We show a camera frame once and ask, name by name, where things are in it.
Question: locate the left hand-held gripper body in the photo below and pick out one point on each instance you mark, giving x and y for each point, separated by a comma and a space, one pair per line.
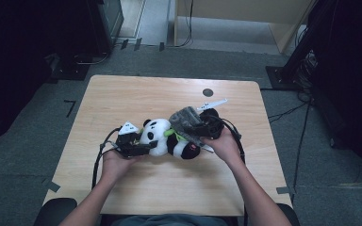
128, 142

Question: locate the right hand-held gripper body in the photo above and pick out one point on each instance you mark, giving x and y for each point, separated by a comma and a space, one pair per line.
215, 124

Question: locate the panda plush toy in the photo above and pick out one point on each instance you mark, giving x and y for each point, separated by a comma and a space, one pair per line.
157, 135

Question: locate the grey fluffy cloth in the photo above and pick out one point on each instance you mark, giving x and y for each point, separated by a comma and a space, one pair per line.
185, 121

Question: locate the person's left hand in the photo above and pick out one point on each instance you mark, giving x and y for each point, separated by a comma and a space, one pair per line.
116, 164

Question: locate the person's right hand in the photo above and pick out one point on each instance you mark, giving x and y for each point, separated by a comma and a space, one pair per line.
227, 149

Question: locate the dark round table grommet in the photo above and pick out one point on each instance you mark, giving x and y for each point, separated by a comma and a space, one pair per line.
207, 92

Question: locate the black corner tape mark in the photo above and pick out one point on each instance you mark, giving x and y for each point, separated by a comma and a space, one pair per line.
71, 106

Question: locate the person's blue-grey clothing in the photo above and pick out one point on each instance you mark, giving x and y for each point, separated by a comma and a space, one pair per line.
169, 220

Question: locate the grey tape strip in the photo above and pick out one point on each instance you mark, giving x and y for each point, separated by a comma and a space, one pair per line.
52, 185
284, 190

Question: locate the black metal stand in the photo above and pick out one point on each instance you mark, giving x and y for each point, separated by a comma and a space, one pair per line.
295, 59

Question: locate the light wooden cabinet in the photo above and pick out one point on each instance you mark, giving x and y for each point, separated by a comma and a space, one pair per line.
248, 8

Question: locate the dark curtain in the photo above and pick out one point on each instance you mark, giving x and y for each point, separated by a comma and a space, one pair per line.
358, 78
15, 69

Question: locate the black floor base plate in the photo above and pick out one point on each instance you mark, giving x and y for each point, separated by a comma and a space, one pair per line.
70, 70

